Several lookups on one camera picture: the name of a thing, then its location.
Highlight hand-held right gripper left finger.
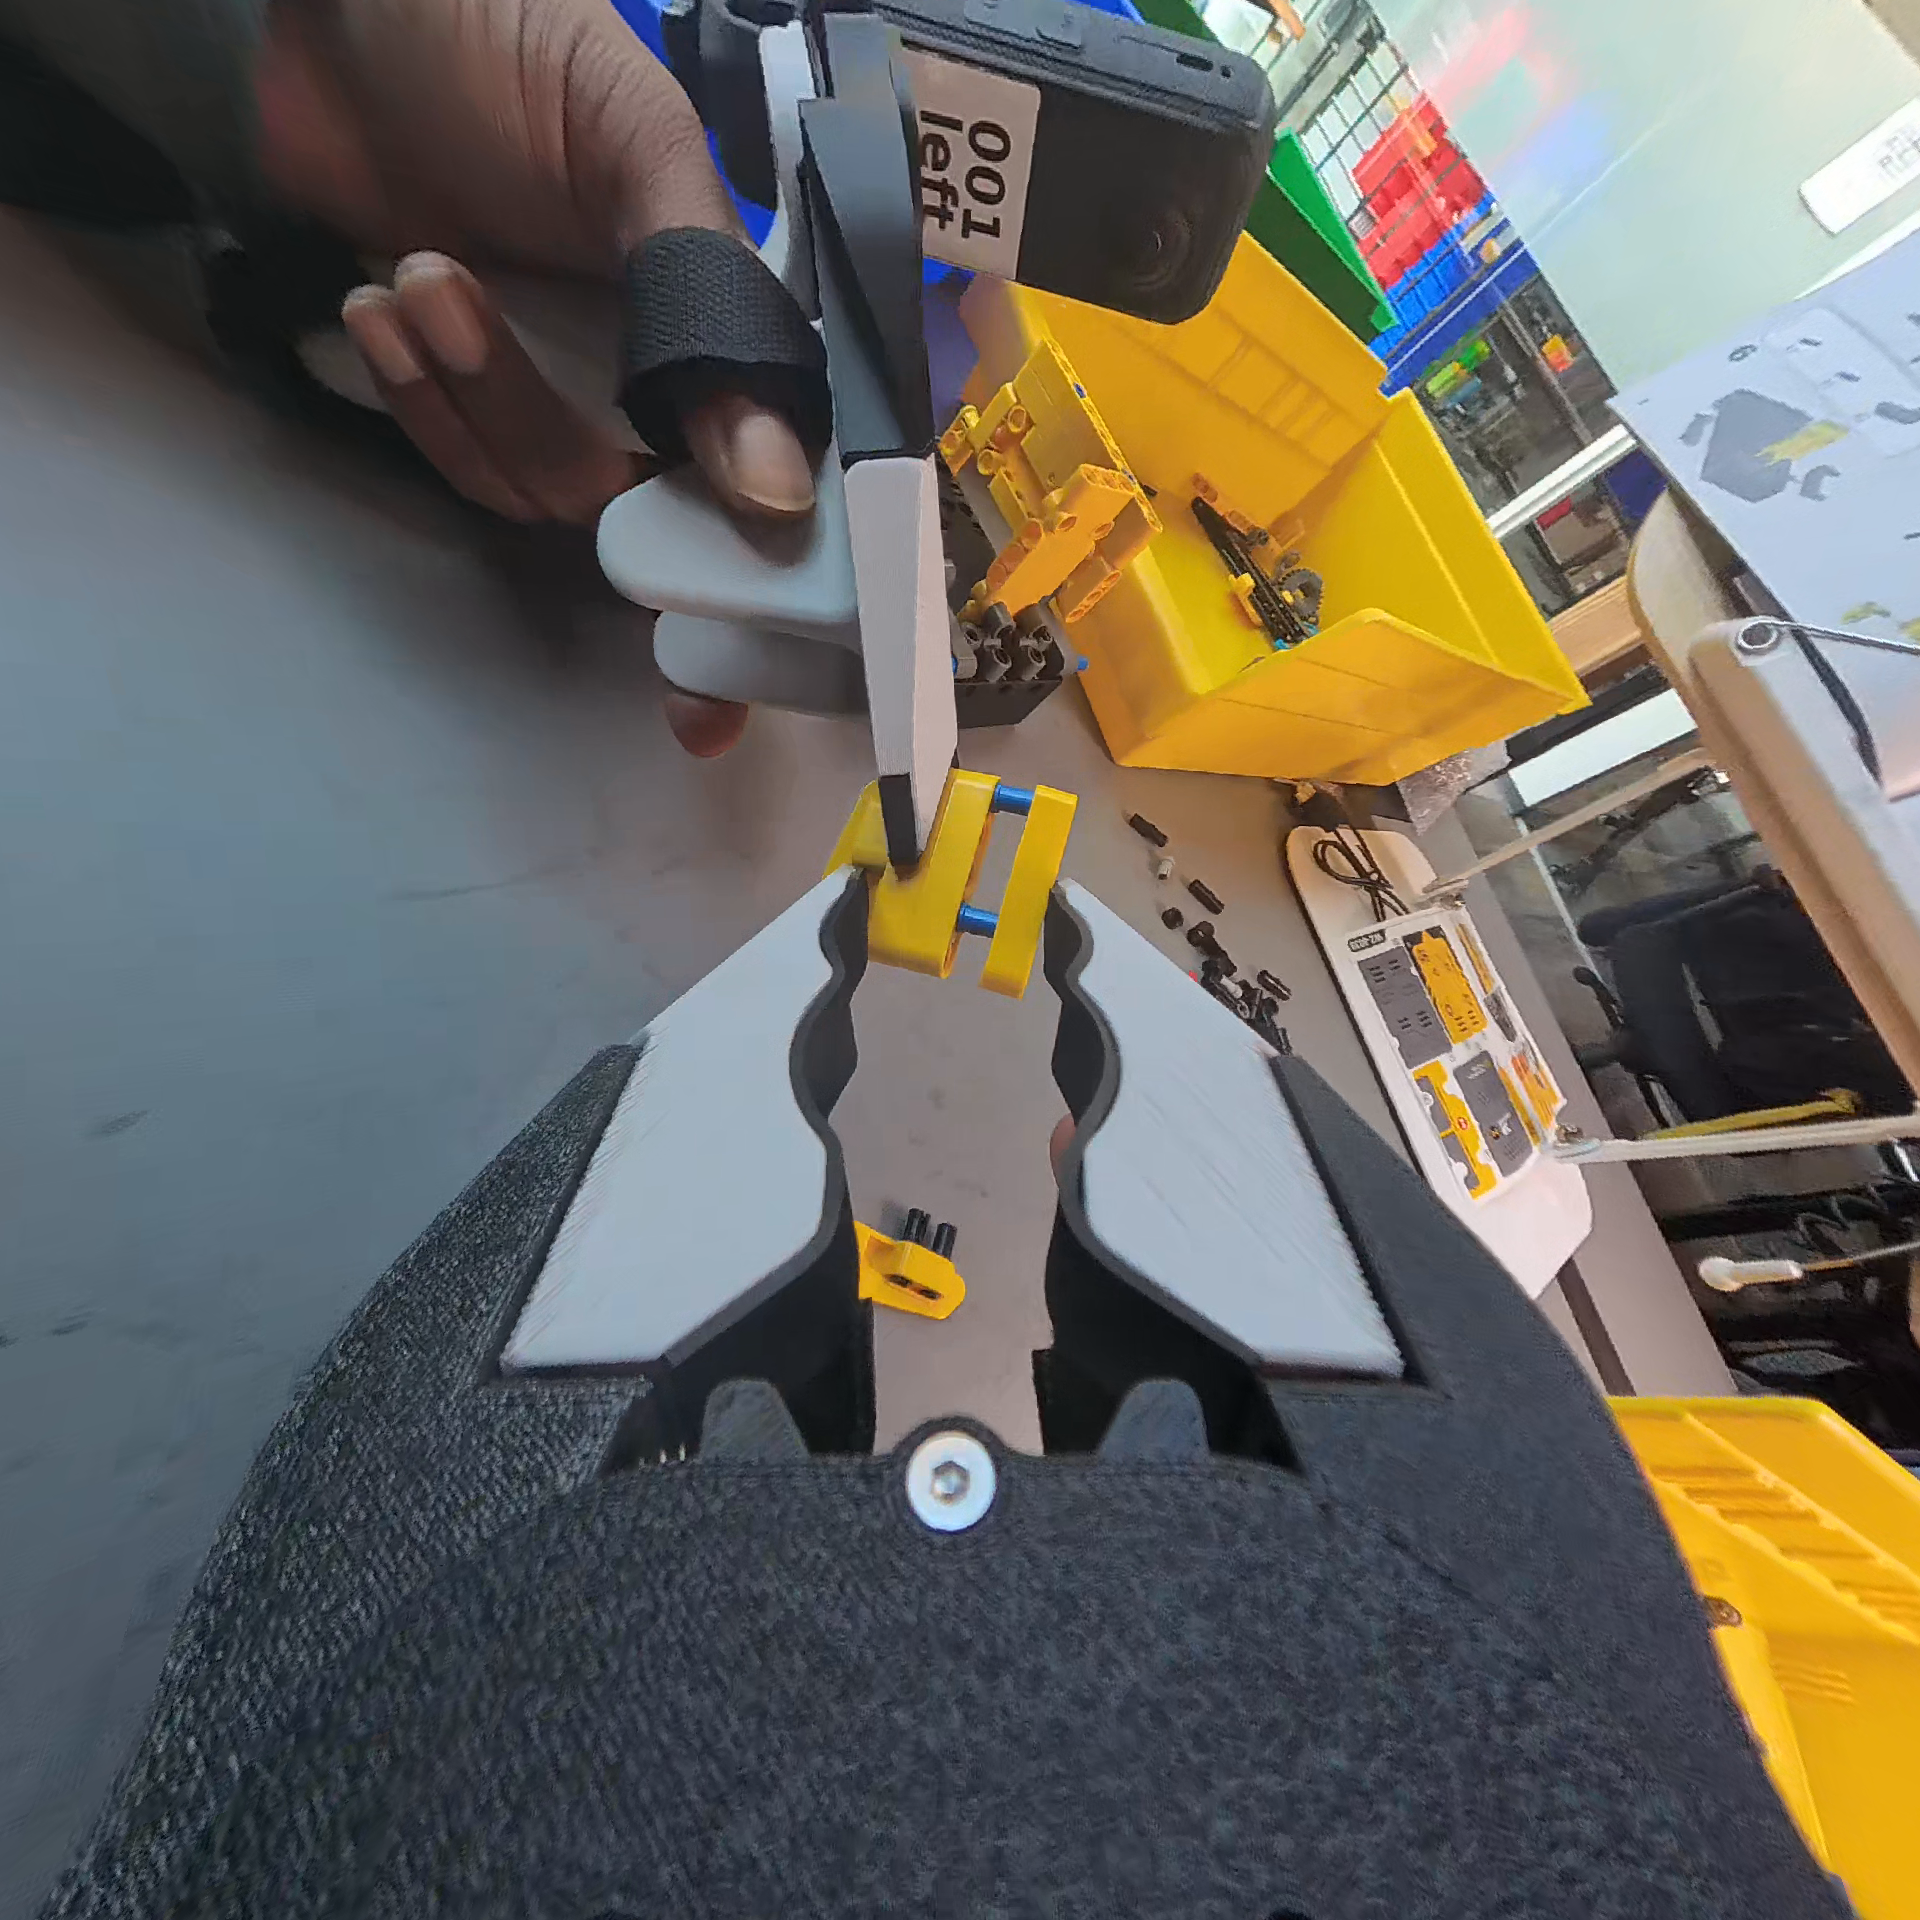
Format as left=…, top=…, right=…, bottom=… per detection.
left=499, top=868, right=872, bottom=1374

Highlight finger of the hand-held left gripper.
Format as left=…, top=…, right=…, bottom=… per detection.
left=844, top=449, right=964, bottom=872

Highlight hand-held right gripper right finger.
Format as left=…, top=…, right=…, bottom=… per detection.
left=1045, top=882, right=1408, bottom=1378

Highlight yellow lego plate black pins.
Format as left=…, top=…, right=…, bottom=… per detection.
left=849, top=1204, right=969, bottom=1323

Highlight yellow lego subassembly blue pins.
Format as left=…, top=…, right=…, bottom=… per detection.
left=823, top=771, right=1005, bottom=979

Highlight person's left forearm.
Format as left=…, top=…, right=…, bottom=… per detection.
left=0, top=0, right=354, bottom=438

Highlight lego model on black base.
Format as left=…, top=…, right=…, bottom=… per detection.
left=939, top=338, right=1163, bottom=731

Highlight pile of small lego pieces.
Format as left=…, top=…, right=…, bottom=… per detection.
left=1125, top=808, right=1295, bottom=1056

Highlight lego tracked assembly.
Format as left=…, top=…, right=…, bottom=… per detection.
left=1189, top=476, right=1335, bottom=650

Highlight person's left hand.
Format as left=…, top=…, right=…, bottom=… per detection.
left=253, top=0, right=829, bottom=761

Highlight green storage bin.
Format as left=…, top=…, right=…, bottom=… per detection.
left=1248, top=129, right=1400, bottom=342

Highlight white rounded instruction card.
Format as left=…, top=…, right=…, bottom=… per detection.
left=1284, top=822, right=1597, bottom=1300

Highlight shelf of coloured bins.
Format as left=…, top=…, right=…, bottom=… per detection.
left=1344, top=84, right=1546, bottom=399

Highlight blue storage bin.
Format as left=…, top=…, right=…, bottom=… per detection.
left=604, top=0, right=969, bottom=295

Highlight yellow storage bin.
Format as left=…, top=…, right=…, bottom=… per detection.
left=962, top=233, right=1593, bottom=788
left=1605, top=1391, right=1920, bottom=1920

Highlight dark office chair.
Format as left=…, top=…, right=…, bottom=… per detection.
left=1575, top=878, right=1920, bottom=1120

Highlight pale document stand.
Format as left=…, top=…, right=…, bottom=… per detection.
left=1628, top=489, right=1920, bottom=1106

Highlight large printed instruction sheet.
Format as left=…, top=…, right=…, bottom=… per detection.
left=1612, top=222, right=1920, bottom=647

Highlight black coiled cable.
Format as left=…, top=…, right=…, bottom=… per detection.
left=1310, top=830, right=1413, bottom=921

